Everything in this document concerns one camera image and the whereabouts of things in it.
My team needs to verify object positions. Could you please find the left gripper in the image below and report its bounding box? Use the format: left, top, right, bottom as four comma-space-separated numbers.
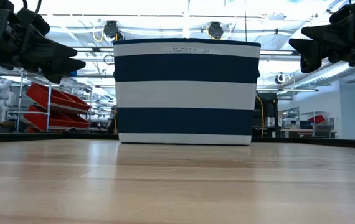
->
0, 8, 87, 85

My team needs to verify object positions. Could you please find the navy white striped fabric basket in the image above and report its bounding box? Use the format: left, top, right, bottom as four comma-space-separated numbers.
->
113, 37, 262, 146

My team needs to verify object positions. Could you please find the red plastic bin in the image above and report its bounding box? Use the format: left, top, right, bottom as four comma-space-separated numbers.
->
68, 112, 90, 128
25, 82, 75, 108
24, 104, 75, 132
60, 91, 92, 112

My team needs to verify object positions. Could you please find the red panel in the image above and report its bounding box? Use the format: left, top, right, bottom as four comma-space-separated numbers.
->
308, 114, 326, 125

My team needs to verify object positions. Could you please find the grey crate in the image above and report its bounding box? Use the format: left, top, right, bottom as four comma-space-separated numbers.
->
313, 124, 333, 138

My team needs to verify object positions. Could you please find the black equipment cabinet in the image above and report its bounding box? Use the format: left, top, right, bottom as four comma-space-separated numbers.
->
252, 92, 280, 138

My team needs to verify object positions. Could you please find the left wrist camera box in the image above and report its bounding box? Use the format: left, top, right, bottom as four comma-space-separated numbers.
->
16, 7, 51, 37

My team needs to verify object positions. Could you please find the metal wire shelf rack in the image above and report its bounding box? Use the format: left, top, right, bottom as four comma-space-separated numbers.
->
9, 68, 93, 133

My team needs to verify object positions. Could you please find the black ceiling cable reel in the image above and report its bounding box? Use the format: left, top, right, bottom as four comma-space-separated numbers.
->
207, 21, 225, 40
103, 20, 121, 40

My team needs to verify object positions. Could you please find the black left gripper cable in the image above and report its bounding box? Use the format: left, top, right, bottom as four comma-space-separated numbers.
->
21, 0, 43, 13

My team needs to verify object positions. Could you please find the yellow cable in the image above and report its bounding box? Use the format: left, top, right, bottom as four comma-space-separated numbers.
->
255, 95, 265, 138

